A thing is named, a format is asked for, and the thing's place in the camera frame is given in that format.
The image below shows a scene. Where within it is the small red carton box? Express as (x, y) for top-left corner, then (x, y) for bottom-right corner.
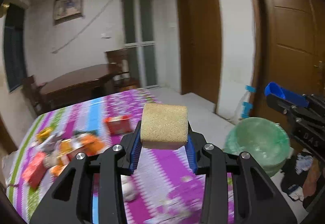
(103, 115), (132, 135)

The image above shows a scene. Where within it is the yellow plastic bottle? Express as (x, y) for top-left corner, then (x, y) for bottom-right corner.
(36, 127), (53, 144)

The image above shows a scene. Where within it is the yellow sponge block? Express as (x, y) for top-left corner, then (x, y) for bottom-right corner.
(141, 103), (188, 150)

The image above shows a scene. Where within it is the orange white snack bag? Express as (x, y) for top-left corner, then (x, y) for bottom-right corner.
(77, 133), (106, 156)

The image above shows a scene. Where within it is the purple striped floral tablecloth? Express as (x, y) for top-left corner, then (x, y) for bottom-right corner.
(6, 88), (232, 223)

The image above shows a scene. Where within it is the dark wooden dining table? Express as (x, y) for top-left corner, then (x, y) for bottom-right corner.
(40, 64), (120, 112)

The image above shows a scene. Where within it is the glass panel door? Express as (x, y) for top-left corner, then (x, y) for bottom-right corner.
(121, 0), (158, 87)

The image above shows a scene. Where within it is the blue tape on wall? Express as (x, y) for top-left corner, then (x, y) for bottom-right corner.
(241, 85), (256, 119)

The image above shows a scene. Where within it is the green lined trash bin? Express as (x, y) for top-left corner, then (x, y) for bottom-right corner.
(223, 117), (291, 177)

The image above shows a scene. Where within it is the brown wooden door middle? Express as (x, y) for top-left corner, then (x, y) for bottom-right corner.
(177, 0), (222, 103)

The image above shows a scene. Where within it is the brown wooden door right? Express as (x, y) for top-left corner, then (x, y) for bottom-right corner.
(252, 0), (324, 126)

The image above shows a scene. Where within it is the dark window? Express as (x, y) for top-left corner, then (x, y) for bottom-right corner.
(3, 4), (27, 92)

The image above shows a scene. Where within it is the brown wooden door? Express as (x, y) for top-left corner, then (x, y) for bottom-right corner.
(252, 0), (324, 126)
(177, 0), (222, 103)

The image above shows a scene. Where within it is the framed wall picture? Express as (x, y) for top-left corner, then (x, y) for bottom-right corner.
(53, 0), (83, 25)

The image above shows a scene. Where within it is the large red carton box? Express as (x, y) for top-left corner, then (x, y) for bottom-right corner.
(23, 152), (47, 189)

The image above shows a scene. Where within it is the wooden chair by glass door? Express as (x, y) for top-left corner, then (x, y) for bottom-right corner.
(105, 48), (140, 92)

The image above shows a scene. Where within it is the wooden chair by window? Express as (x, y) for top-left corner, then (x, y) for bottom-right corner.
(22, 75), (49, 115)

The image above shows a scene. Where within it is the white wall cable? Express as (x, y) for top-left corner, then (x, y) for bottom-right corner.
(52, 0), (120, 54)

